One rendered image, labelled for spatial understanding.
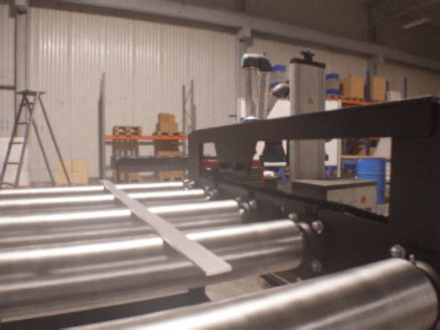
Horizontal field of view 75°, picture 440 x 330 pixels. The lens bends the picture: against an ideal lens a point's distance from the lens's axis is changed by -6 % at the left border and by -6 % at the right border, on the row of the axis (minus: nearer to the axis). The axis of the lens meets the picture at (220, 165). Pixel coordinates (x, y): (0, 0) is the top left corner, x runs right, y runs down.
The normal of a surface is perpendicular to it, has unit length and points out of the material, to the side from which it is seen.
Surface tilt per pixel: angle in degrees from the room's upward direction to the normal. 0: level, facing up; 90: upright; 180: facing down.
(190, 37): 90
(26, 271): 53
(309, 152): 90
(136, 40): 90
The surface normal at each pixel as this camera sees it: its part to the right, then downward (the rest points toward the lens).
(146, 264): 0.38, -0.29
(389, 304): 0.33, -0.55
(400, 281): 0.24, -0.77
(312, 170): 0.47, 0.05
